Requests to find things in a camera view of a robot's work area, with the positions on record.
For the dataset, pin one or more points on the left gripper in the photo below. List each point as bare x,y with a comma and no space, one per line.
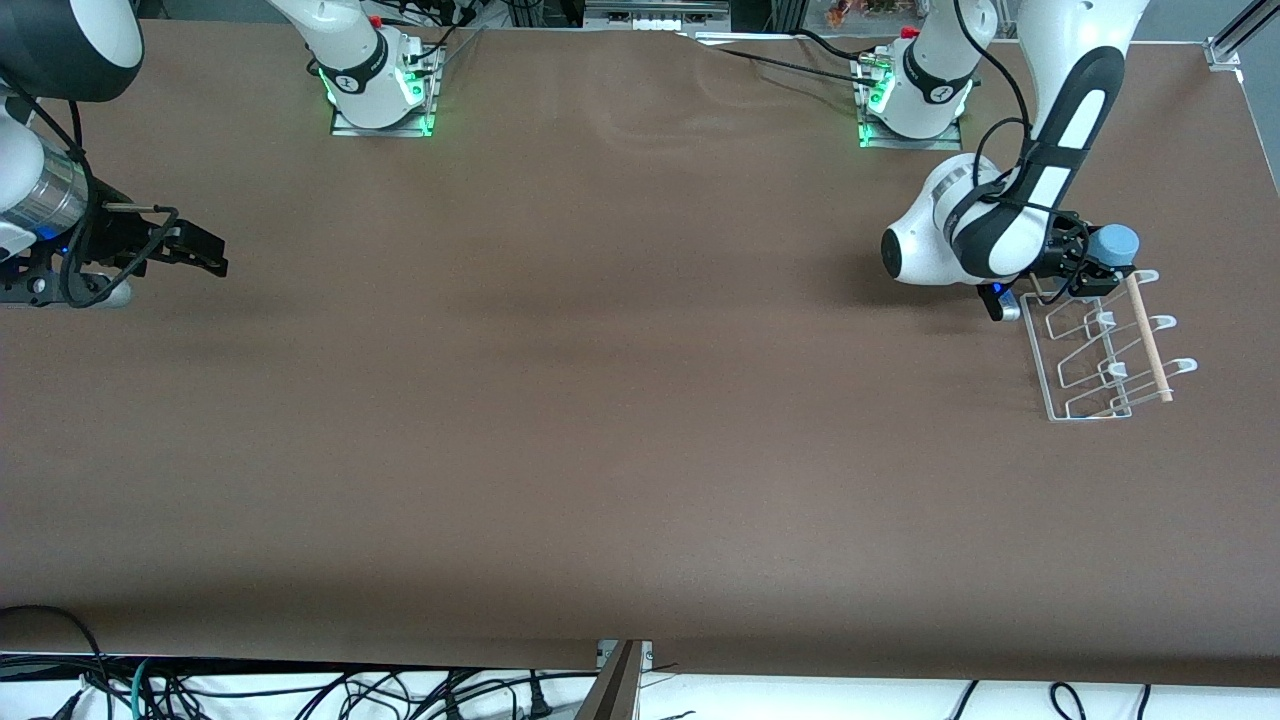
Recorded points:
1066,250

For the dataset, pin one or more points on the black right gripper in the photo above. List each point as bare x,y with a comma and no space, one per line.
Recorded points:
122,243

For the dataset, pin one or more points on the blue plastic cup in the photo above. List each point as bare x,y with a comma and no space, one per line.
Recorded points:
1113,245

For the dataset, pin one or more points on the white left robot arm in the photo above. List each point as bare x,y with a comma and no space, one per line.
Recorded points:
1000,245

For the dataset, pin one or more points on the aluminium corner profile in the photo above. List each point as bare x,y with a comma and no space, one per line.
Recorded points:
1235,35

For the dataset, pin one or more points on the brown table cover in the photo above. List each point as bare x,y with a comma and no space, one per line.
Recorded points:
640,450

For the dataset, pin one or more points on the dark wooden beam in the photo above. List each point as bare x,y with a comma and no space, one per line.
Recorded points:
610,695

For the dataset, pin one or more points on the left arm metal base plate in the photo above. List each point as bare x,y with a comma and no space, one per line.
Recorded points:
945,142

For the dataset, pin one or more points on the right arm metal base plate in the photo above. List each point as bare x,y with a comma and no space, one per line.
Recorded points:
345,126

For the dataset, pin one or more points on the aluminium frame rail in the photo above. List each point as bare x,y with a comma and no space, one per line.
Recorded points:
655,12

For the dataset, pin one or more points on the metal table edge bracket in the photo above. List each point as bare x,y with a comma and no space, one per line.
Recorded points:
640,652

